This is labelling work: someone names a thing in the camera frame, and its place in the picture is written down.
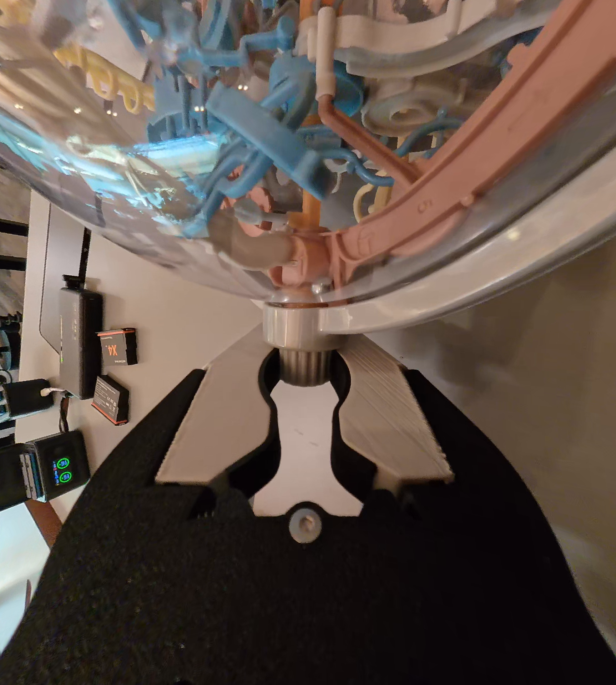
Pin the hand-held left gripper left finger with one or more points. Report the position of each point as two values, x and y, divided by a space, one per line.
217 423

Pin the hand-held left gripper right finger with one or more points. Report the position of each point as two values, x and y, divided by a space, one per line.
388 423

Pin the silver knurled metal nut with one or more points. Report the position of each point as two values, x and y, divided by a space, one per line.
294 326

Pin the black charger box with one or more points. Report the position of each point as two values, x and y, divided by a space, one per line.
80 342

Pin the clear dome marble maze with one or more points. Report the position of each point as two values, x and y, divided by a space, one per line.
447 187

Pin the black power adapter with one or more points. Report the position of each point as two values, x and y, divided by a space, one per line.
24 398

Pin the black charger case green lights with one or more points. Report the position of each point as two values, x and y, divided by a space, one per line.
72 449

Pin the black battery orange edge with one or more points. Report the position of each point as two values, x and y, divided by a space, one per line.
118 349
110 398

